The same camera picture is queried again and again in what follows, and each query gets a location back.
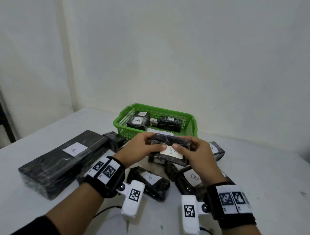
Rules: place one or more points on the person's left hand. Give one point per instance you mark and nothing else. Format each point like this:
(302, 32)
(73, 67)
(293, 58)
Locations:
(135, 150)

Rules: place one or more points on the person's right hand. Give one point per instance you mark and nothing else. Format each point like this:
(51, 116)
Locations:
(203, 162)

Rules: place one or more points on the black packet labelled A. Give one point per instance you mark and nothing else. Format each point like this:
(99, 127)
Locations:
(138, 122)

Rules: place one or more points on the green plastic mesh basket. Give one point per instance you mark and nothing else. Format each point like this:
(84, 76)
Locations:
(121, 123)

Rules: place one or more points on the small packet blue A label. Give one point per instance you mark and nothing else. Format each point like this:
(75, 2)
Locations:
(153, 122)

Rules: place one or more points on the black packet red-marked label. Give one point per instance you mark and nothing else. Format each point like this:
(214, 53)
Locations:
(143, 113)

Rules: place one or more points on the long black packet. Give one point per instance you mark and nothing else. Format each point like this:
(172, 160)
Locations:
(169, 124)

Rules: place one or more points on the pile of black packets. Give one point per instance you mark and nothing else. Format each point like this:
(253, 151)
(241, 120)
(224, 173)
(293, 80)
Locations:
(55, 164)

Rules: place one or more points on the person's right forearm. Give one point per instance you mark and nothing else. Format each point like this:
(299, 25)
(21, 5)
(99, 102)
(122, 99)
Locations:
(239, 230)

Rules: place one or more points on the person's left forearm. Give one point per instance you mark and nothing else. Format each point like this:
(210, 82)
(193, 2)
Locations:
(72, 213)

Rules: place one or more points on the black left wristband with markers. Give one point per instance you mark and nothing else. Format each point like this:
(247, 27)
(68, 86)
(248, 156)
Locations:
(106, 174)

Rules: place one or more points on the black wristband with markers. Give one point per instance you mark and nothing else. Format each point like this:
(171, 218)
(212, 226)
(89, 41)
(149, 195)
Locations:
(106, 174)
(230, 203)

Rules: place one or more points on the black right wristband with markers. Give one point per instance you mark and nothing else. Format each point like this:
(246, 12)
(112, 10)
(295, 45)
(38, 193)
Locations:
(230, 203)

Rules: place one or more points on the black packet labelled B near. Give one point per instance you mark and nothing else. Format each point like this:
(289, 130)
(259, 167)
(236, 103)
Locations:
(205, 230)

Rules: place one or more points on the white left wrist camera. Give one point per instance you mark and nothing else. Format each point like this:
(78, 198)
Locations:
(133, 196)

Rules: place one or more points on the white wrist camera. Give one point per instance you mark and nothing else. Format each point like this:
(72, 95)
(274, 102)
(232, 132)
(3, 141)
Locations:
(190, 213)
(133, 196)

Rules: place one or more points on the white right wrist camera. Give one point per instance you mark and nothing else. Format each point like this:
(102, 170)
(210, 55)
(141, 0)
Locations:
(190, 213)

